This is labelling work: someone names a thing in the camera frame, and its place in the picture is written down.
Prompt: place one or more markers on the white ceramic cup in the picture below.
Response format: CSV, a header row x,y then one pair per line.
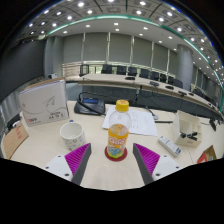
x,y
73,136

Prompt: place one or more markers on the white printed paper sheet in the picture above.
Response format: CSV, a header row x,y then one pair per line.
x,y
143,123

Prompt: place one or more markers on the group of ceiling lights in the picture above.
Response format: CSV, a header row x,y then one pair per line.
x,y
81,4

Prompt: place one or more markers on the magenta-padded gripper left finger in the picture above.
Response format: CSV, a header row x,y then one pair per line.
x,y
77,158

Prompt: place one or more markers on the flat brown cardboard sheet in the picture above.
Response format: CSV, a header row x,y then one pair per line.
x,y
15,140

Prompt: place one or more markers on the open white cardboard box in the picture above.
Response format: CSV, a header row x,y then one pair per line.
x,y
186,126

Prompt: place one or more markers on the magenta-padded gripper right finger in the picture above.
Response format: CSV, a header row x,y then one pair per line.
x,y
146,159

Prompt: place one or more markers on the clear bottle with yellow cap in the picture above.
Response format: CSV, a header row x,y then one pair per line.
x,y
118,136

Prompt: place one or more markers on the white paper carton box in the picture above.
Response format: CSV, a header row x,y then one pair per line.
x,y
43,103

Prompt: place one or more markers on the row of black office chairs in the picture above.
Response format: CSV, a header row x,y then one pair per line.
x,y
132,71

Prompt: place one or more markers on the open brown cardboard box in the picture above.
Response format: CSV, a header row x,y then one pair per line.
x,y
208,156

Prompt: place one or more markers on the small long white box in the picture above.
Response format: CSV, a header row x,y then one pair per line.
x,y
170,146

